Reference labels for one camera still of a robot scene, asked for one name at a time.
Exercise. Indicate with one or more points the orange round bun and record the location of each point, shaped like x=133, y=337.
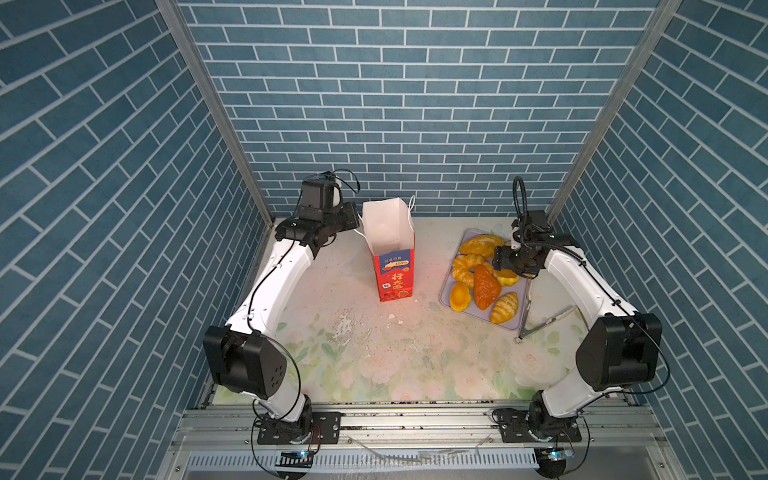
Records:
x=460, y=297

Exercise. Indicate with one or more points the long seeded bread loaf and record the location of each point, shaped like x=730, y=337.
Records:
x=482, y=245

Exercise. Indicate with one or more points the striped yellow croissant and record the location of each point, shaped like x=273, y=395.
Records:
x=505, y=309

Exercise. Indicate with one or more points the lavender plastic tray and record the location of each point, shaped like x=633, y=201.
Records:
x=521, y=289

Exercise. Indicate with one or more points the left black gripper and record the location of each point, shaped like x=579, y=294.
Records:
x=348, y=211

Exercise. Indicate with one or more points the braided wreath bread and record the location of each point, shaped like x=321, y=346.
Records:
x=464, y=266

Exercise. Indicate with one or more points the red white paper bag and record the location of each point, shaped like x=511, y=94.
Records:
x=388, y=229

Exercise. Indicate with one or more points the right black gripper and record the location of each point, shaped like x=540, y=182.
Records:
x=502, y=259

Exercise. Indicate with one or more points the red-brown croissant bread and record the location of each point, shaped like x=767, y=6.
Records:
x=487, y=288

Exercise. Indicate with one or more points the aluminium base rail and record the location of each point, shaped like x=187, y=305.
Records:
x=486, y=440

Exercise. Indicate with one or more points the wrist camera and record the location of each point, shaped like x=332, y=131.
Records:
x=320, y=192
x=531, y=226

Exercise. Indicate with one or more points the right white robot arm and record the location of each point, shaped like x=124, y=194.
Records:
x=621, y=348

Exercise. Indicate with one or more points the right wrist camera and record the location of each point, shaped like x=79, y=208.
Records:
x=531, y=226

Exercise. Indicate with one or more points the small yellow egg tart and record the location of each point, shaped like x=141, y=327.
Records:
x=506, y=277

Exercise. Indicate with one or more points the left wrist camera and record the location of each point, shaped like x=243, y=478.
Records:
x=320, y=192

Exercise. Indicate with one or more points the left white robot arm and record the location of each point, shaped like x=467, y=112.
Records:
x=243, y=355

